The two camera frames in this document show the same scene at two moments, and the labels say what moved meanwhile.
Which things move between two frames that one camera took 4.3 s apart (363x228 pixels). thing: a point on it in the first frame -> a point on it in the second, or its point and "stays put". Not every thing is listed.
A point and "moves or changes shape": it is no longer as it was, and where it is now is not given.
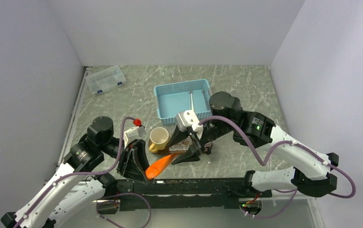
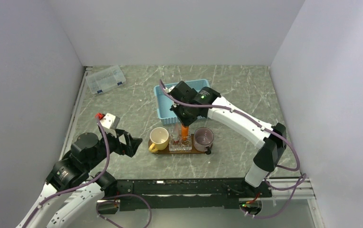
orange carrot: [158, 167] moves or changes shape
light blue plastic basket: [174, 98] stays put
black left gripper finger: [143, 153] -> [129, 150]
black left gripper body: [135, 145] -> [113, 143]
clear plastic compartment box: [105, 79] stays put
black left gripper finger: [132, 169] -> [133, 142]
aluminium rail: [62, 151] stays put
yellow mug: [159, 137] stays put
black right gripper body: [213, 130] -> [186, 117]
